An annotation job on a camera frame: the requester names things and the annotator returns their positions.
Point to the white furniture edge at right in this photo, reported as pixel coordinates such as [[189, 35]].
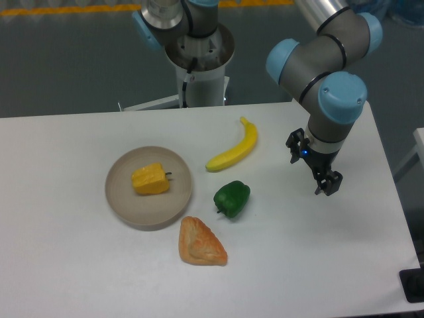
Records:
[[412, 158]]

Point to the green bell pepper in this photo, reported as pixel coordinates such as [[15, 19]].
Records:
[[231, 198]]

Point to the yellow bell pepper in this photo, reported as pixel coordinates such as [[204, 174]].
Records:
[[150, 180]]

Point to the beige round plate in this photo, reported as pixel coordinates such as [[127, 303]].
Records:
[[148, 212]]

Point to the golden triangular pastry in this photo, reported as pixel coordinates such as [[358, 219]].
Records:
[[198, 245]]

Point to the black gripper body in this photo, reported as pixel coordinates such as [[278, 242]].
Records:
[[318, 155]]

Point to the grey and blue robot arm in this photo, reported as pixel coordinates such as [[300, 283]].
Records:
[[313, 74]]

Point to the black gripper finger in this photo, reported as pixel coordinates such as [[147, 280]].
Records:
[[328, 182], [298, 144]]

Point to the black device at table edge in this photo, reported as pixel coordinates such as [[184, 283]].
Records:
[[412, 284]]

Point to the yellow banana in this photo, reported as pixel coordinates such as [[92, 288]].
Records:
[[237, 153]]

